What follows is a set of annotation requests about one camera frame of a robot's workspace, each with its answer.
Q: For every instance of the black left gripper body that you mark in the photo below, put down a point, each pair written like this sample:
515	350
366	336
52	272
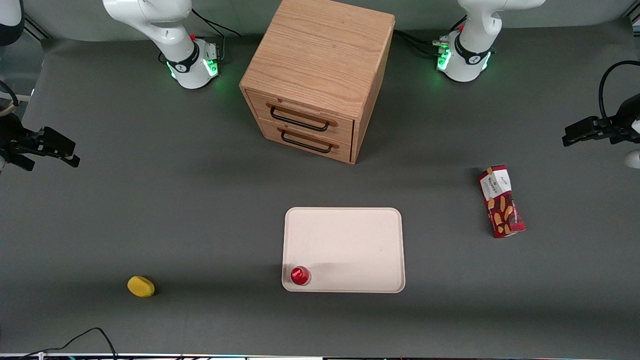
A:
621	120

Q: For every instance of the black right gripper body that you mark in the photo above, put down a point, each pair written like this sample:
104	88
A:
11	135

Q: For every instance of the red cookie box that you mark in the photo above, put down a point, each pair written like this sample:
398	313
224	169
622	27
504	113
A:
502	205

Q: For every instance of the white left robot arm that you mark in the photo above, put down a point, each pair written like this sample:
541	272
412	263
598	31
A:
470	55

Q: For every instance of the beige rectangular tray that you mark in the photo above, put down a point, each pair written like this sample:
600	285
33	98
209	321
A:
345	240

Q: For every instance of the yellow lemon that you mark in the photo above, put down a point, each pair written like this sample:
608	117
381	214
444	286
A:
140	286

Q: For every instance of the wooden drawer front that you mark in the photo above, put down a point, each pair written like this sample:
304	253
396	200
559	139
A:
345	127
342	150

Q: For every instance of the small red cup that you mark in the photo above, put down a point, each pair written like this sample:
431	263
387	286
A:
300	275

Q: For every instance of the wooden drawer cabinet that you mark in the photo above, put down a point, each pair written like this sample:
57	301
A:
320	50

